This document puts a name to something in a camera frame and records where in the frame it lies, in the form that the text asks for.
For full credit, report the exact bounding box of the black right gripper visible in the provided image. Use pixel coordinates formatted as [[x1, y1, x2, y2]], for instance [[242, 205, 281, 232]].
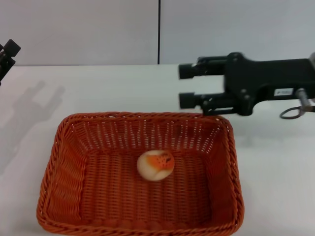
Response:
[[179, 52, 315, 117]]

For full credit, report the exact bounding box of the round browned bread bun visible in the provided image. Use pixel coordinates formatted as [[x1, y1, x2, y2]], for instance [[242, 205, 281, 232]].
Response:
[[136, 150, 175, 182]]

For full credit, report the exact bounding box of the orange woven plastic basket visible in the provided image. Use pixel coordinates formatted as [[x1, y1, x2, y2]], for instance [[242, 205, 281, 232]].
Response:
[[36, 112, 246, 236]]

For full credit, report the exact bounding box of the black vertical wall panel strip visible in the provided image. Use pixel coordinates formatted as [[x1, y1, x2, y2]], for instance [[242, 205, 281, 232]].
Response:
[[157, 0, 161, 65]]

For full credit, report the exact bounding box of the right wrist cable with connector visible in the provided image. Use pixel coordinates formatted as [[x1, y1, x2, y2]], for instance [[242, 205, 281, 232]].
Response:
[[279, 88, 315, 121]]

